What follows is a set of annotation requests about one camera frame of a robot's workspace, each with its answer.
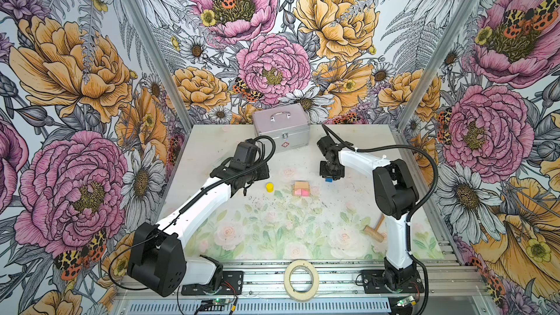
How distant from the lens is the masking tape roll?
2.32 feet

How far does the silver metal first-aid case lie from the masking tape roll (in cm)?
52

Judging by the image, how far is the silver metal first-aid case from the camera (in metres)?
1.04
